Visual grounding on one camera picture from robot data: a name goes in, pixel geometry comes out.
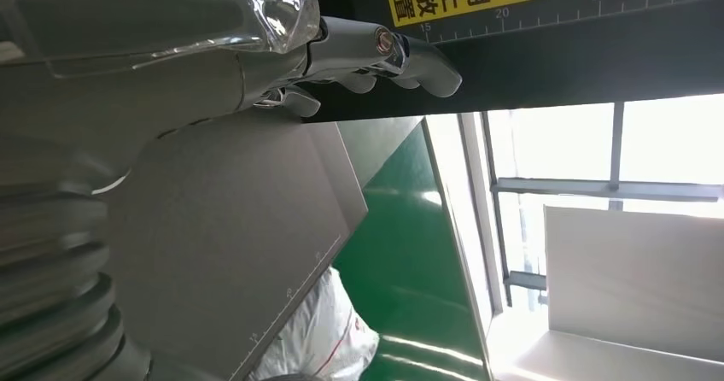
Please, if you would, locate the grey window frame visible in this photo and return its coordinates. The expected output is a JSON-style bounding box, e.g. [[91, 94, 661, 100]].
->
[[481, 101, 724, 312]]

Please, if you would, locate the black inbound scanner machine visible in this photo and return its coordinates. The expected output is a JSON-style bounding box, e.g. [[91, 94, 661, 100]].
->
[[104, 0, 724, 381]]

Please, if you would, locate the green conveyor belt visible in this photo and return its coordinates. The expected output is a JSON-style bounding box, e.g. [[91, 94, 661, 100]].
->
[[333, 123, 493, 381]]

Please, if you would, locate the grey poly mailer package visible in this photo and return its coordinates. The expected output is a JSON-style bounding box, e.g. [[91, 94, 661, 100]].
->
[[246, 265, 381, 381]]

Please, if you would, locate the white panel board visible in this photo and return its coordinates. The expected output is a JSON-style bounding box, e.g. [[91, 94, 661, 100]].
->
[[542, 205, 724, 362]]

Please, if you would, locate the aluminium conveyor side rail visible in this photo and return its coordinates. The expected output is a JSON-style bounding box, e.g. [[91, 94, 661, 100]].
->
[[421, 112, 507, 381]]

